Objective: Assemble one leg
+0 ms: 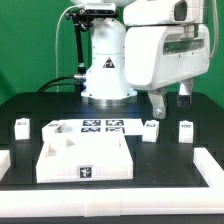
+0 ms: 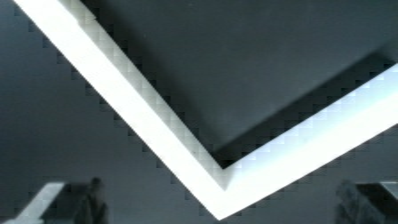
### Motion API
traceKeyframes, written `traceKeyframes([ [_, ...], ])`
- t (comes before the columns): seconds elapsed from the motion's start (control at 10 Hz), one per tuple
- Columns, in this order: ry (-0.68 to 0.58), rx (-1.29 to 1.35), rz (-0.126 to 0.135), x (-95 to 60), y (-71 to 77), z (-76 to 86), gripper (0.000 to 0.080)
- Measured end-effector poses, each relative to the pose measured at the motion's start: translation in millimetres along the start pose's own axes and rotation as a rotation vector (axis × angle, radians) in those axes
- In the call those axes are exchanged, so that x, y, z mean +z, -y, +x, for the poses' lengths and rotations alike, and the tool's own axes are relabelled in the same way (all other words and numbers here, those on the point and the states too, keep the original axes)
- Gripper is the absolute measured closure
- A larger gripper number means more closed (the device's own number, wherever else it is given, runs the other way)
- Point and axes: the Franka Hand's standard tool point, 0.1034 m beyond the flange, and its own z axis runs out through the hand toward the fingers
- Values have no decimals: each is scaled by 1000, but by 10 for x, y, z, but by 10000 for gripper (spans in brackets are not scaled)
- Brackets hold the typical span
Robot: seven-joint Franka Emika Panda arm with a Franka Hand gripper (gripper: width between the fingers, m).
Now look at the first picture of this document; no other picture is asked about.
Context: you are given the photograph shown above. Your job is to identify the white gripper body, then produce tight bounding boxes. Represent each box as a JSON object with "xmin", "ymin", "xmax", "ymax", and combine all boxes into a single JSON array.
[{"xmin": 125, "ymin": 25, "xmax": 210, "ymax": 90}]

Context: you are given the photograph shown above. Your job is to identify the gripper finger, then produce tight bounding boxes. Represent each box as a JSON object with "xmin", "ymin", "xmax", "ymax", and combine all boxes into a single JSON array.
[
  {"xmin": 177, "ymin": 79, "xmax": 194, "ymax": 108},
  {"xmin": 148, "ymin": 88, "xmax": 167, "ymax": 119}
]

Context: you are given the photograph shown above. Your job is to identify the black cables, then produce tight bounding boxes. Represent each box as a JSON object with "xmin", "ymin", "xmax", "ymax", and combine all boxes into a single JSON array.
[{"xmin": 36, "ymin": 75, "xmax": 84, "ymax": 94}]

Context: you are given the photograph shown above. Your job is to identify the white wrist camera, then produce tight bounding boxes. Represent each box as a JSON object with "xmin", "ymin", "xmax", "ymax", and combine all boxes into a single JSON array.
[{"xmin": 123, "ymin": 0, "xmax": 208, "ymax": 26}]

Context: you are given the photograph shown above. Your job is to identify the black camera on stand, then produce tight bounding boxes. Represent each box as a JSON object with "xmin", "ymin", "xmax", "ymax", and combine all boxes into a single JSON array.
[{"xmin": 65, "ymin": 3, "xmax": 118, "ymax": 93}]

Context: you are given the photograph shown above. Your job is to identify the white marker base plate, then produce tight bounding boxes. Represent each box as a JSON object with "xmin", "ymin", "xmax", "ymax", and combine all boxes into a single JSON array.
[{"xmin": 62, "ymin": 118, "xmax": 143, "ymax": 136}]

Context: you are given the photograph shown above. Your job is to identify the white cable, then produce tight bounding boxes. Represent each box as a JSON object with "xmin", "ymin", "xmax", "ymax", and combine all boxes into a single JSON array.
[{"xmin": 54, "ymin": 4, "xmax": 84, "ymax": 93}]

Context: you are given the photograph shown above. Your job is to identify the white obstacle fence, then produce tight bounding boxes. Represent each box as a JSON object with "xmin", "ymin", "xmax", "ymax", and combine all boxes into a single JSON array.
[{"xmin": 0, "ymin": 148, "xmax": 224, "ymax": 218}]

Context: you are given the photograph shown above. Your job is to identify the white square tabletop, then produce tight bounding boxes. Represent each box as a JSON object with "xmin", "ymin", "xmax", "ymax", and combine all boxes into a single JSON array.
[{"xmin": 36, "ymin": 132, "xmax": 133, "ymax": 183}]

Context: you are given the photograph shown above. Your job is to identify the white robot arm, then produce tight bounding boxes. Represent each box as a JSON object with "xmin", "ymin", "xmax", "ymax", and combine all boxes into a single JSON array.
[{"xmin": 70, "ymin": 0, "xmax": 210, "ymax": 119}]

